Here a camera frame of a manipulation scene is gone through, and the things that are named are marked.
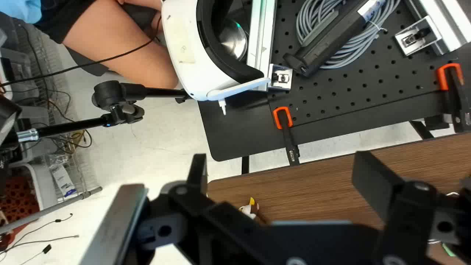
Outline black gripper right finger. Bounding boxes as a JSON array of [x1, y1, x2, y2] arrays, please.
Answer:
[[352, 152, 437, 265]]

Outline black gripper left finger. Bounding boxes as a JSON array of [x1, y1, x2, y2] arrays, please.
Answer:
[[167, 153, 267, 236]]

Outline brown and white doll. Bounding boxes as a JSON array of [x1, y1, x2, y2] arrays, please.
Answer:
[[239, 198, 268, 224]]

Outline black perforated breadboard plate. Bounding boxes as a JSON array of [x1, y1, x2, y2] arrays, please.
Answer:
[[200, 5, 471, 161]]

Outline white VR headset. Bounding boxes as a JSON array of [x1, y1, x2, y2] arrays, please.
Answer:
[[162, 0, 267, 102]]

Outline person's bare leg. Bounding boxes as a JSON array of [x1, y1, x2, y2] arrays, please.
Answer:
[[64, 0, 178, 89]]

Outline black power adapter brick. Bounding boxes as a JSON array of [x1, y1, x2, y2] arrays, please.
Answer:
[[284, 0, 387, 77]]

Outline orange-handled clamp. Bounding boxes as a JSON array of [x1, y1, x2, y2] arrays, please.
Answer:
[[436, 62, 471, 133], [273, 106, 300, 165]]

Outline silver aluminium extrusion bracket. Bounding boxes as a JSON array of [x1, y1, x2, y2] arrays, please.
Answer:
[[268, 64, 293, 90]]

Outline coiled grey cable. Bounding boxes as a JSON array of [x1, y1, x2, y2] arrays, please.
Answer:
[[295, 0, 402, 71]]

